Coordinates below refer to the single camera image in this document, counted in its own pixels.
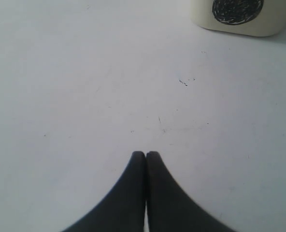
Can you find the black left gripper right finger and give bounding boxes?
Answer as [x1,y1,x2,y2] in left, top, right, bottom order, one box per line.
[146,151,233,232]

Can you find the cream bin circle mark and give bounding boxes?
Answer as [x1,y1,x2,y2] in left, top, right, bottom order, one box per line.
[190,0,286,37]

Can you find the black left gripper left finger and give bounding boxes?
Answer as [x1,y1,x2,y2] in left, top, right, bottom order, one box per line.
[65,151,146,232]

